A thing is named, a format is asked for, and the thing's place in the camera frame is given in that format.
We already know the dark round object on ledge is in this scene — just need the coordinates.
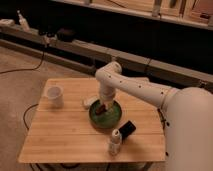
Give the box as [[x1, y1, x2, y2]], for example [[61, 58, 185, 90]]
[[56, 28, 75, 42]]

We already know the green round plate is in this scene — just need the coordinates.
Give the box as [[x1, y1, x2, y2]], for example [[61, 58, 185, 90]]
[[89, 100, 122, 129]]

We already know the brown pepper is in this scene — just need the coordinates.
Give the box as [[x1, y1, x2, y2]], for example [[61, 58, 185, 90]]
[[96, 105, 106, 115]]

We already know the black phone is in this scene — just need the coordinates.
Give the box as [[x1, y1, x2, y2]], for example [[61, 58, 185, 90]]
[[119, 121, 136, 141]]

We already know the black floor cable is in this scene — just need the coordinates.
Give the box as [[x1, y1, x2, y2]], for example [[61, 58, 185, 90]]
[[0, 46, 46, 76]]

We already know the white ceramic cup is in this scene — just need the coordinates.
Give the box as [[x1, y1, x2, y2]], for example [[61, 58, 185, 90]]
[[44, 86, 64, 108]]

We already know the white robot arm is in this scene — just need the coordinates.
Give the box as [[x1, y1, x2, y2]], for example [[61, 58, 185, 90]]
[[95, 62, 213, 171]]

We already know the small white bottle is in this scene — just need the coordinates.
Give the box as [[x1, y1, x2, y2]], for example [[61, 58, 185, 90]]
[[108, 129, 122, 155]]

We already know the wooden table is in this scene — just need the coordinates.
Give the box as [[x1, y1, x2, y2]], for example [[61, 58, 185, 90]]
[[18, 78, 165, 163]]

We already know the white spray bottle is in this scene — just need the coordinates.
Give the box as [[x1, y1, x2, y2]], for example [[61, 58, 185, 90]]
[[17, 11, 30, 31]]

